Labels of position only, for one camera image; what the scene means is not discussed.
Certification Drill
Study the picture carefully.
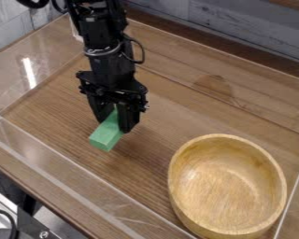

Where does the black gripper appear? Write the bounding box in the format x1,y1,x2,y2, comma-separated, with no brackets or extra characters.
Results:
76,50,148,134

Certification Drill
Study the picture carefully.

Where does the green rectangular block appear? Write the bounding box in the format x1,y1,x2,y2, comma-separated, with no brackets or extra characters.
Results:
88,110,123,151

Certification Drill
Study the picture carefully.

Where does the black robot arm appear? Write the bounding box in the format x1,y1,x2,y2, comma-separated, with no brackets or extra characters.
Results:
65,0,148,134

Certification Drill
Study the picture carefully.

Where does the brown wooden bowl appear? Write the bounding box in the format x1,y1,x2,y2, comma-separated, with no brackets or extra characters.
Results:
168,134,289,239

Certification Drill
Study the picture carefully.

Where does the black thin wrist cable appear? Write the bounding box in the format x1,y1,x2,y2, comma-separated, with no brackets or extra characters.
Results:
122,36,147,65

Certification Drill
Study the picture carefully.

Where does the clear acrylic tray wall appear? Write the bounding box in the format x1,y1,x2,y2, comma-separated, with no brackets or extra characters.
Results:
0,13,299,239

